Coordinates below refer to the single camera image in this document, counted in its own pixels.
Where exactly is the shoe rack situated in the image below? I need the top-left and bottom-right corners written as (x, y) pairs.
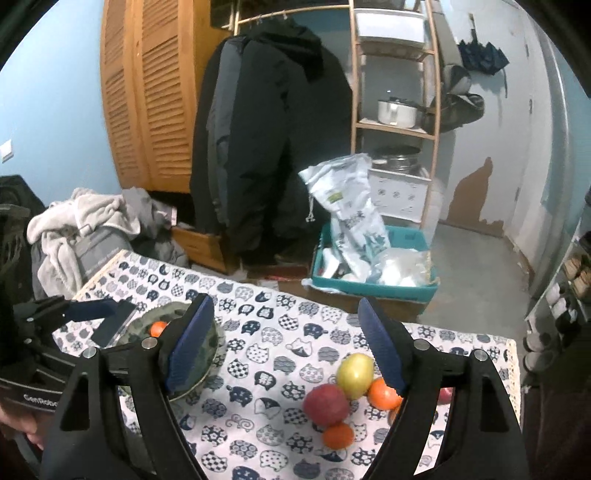
top-left (522, 219), bottom-right (590, 390)

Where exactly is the steel pot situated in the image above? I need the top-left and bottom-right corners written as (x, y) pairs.
top-left (372, 145), bottom-right (421, 175)

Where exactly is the big pink-red apple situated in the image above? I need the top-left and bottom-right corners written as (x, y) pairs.
top-left (303, 384), bottom-right (349, 427)

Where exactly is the black hanging coat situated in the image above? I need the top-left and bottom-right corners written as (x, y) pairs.
top-left (189, 18), bottom-right (352, 266)

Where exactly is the wooden shelf rack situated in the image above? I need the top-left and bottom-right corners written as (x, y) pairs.
top-left (349, 1), bottom-right (442, 229)

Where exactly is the dark red apple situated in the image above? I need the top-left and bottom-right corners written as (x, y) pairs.
top-left (438, 387), bottom-right (454, 405)

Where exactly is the right large orange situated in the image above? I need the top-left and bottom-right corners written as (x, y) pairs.
top-left (388, 406), bottom-right (400, 426)

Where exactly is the dark folded umbrella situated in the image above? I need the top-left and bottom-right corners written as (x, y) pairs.
top-left (458, 40), bottom-right (509, 76)

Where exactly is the grey hanging jacket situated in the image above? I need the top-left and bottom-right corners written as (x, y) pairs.
top-left (206, 36), bottom-right (245, 226)

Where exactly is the pile of grey clothes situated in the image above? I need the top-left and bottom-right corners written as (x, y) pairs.
top-left (26, 187), bottom-right (189, 299)

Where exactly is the small mandarin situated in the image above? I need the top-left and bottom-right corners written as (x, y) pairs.
top-left (149, 321), bottom-right (167, 338)
top-left (322, 422), bottom-right (355, 450)

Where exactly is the wooden drawer box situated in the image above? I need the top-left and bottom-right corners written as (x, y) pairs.
top-left (171, 227), bottom-right (236, 274)

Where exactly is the cat pattern tablecloth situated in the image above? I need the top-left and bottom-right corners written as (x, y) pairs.
top-left (52, 248), bottom-right (523, 480)

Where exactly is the white cooking pot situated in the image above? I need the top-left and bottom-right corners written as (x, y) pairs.
top-left (378, 97), bottom-right (418, 129)

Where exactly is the clear plastic bag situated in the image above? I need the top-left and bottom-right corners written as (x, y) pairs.
top-left (368, 248), bottom-right (437, 287)

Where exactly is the white printed plastic bag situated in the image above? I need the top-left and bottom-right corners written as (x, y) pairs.
top-left (298, 153), bottom-right (391, 283)

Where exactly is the white patterned storage box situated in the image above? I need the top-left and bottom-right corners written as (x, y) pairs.
top-left (369, 169), bottom-right (431, 224)

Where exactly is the left large orange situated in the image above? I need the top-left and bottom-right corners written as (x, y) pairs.
top-left (367, 377), bottom-right (403, 411)

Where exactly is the person's left hand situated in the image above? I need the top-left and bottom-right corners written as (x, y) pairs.
top-left (0, 403), bottom-right (53, 450)

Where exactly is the teal cardboard box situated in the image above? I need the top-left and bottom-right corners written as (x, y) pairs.
top-left (310, 225), bottom-right (440, 304)

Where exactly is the wooden louvered wardrobe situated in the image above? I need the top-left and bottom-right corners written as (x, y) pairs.
top-left (100, 0), bottom-right (228, 193)

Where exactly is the dark hanging bag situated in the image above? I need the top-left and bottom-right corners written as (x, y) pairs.
top-left (440, 64), bottom-right (485, 133)

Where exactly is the large orange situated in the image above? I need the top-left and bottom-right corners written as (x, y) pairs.
top-left (367, 377), bottom-right (403, 411)
top-left (388, 406), bottom-right (400, 426)

